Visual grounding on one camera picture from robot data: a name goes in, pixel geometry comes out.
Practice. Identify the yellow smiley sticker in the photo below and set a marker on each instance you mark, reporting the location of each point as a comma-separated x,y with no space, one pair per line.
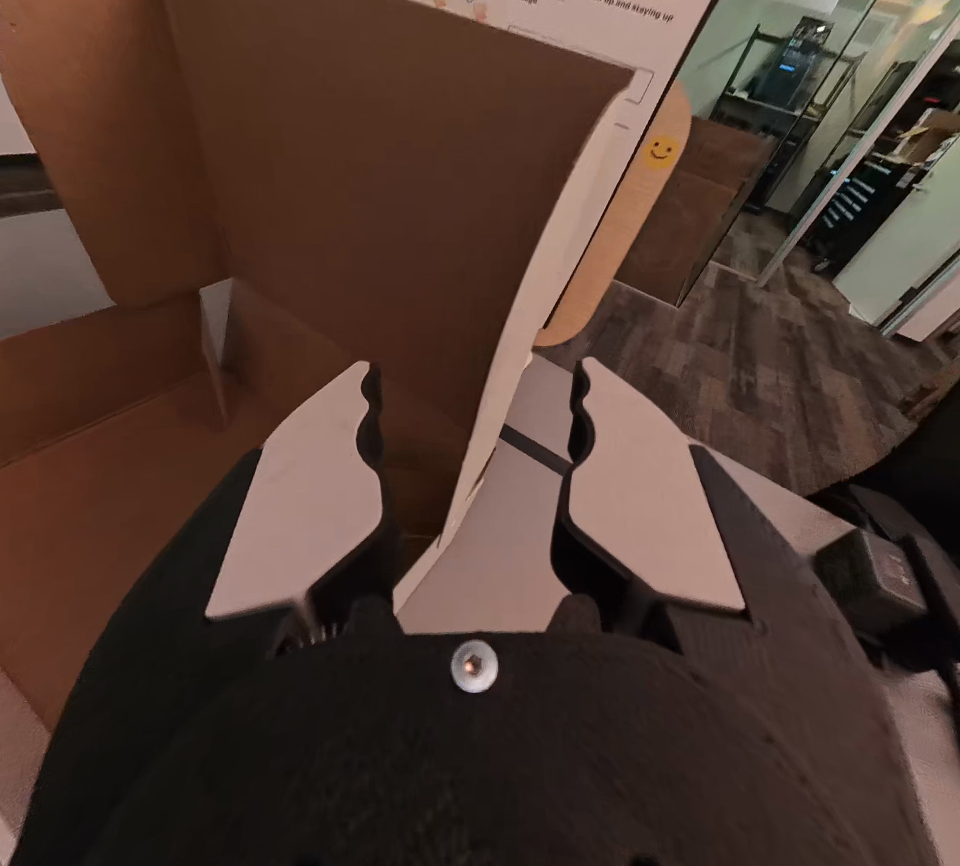
662,152

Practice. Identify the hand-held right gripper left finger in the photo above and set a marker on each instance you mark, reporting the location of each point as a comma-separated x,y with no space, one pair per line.
307,498

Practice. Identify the small cardboard box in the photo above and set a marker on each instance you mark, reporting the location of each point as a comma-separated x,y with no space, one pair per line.
930,135

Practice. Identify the black power adapter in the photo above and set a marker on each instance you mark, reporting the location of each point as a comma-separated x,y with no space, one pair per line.
877,577

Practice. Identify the wooden sign board stand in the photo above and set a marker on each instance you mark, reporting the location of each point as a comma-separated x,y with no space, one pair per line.
637,228

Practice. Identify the black metal shelf rack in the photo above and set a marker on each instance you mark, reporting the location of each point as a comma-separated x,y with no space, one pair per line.
795,63

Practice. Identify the black tool cabinet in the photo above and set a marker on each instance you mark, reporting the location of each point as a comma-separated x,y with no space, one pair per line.
862,206

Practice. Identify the tall brown cardboard box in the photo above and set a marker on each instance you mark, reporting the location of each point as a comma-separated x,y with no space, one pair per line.
705,206

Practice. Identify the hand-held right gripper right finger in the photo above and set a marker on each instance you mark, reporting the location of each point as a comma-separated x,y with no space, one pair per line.
645,506

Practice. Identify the cardboard mailer box with lid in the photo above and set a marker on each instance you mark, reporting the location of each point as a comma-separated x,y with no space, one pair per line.
375,168

